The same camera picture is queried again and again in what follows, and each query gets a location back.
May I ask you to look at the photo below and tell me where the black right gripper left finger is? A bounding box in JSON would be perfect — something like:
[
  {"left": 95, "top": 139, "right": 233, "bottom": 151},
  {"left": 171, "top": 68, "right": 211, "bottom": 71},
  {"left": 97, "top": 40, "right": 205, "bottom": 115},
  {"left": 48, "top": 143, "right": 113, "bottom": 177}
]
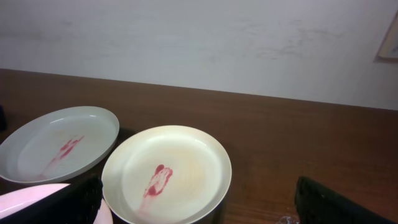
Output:
[{"left": 1, "top": 175, "right": 103, "bottom": 224}]

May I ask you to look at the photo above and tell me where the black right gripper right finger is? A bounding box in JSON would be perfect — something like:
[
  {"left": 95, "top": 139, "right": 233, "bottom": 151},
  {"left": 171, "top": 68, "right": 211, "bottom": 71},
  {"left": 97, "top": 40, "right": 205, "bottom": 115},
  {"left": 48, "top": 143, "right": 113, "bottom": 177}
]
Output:
[{"left": 294, "top": 177, "right": 394, "bottom": 224}]

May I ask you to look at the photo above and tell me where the grey plate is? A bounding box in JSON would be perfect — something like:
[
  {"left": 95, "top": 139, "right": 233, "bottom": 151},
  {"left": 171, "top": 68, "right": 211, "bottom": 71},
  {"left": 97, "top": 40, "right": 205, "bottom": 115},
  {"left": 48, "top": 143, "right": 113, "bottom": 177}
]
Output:
[{"left": 1, "top": 106, "right": 119, "bottom": 185}]

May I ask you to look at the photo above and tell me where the pink plate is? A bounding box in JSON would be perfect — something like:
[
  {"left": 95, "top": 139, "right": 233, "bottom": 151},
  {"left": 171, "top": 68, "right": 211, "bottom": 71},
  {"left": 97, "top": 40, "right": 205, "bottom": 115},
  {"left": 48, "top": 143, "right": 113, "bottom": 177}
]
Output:
[{"left": 1, "top": 183, "right": 113, "bottom": 224}]

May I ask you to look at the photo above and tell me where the cream plate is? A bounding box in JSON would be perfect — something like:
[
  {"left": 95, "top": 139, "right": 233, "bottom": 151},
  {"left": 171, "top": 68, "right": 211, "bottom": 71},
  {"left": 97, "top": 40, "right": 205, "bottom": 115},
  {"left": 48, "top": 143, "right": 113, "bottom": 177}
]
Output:
[{"left": 101, "top": 125, "right": 232, "bottom": 223}]

